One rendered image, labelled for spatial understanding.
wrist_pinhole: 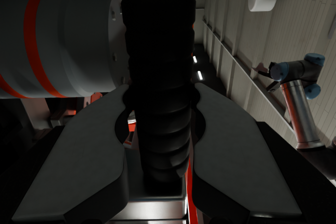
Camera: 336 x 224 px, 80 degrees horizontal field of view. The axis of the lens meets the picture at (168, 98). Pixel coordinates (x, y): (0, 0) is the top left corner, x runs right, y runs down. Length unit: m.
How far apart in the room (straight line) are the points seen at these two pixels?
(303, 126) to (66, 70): 0.85
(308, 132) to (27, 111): 0.89
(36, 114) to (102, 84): 0.16
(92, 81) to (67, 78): 0.03
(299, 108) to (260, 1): 6.02
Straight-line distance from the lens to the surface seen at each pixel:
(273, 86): 1.22
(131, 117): 0.39
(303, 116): 0.94
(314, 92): 1.08
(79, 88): 0.27
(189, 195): 3.18
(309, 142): 0.95
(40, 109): 0.40
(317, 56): 1.05
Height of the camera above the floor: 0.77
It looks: 30 degrees up
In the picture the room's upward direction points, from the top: 179 degrees clockwise
